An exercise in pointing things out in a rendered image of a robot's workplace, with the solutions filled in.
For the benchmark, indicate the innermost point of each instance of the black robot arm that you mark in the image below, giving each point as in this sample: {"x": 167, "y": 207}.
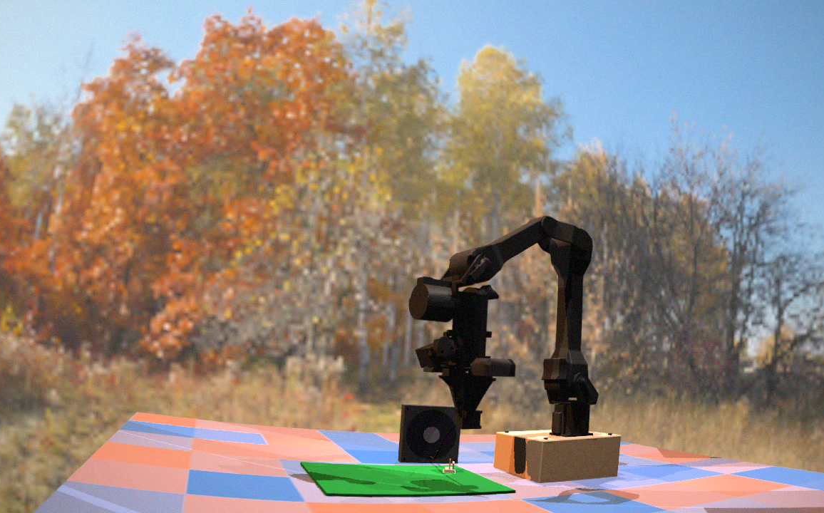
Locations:
{"x": 565, "y": 374}

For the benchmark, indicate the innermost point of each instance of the black square cooling fan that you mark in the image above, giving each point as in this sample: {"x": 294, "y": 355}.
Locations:
{"x": 423, "y": 428}

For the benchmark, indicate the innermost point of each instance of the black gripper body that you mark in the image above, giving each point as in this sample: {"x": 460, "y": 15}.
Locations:
{"x": 476, "y": 363}

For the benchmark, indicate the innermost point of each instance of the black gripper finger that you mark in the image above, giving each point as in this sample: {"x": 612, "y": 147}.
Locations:
{"x": 474, "y": 390}
{"x": 456, "y": 389}

